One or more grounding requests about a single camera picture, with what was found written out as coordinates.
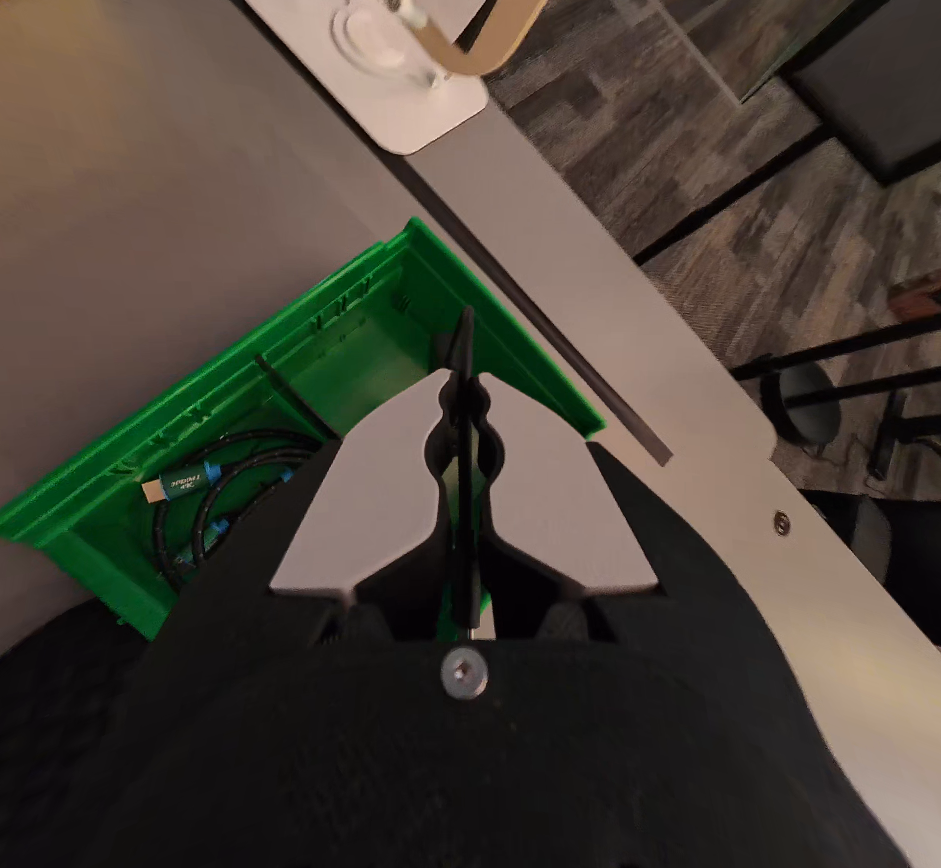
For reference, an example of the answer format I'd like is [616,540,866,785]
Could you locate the black monitor on stand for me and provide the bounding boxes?
[633,0,941,264]

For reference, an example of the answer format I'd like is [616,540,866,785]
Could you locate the green plastic bin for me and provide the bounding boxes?
[0,217,607,640]

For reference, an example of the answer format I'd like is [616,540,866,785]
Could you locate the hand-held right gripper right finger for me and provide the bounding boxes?
[478,369,663,600]

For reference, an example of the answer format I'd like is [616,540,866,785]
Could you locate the black square adapter hub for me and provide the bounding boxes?
[446,307,486,634]

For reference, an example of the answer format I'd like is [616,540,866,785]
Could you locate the white stand base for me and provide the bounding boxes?
[239,0,491,156]

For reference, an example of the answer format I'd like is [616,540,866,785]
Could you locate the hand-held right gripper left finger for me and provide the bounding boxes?
[270,369,452,602]

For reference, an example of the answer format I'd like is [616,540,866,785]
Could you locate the braided hdmi cable green plugs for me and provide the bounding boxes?
[140,432,327,590]

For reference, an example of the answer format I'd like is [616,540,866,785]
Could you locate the instruction sheet on stand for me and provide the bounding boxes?
[386,0,596,78]

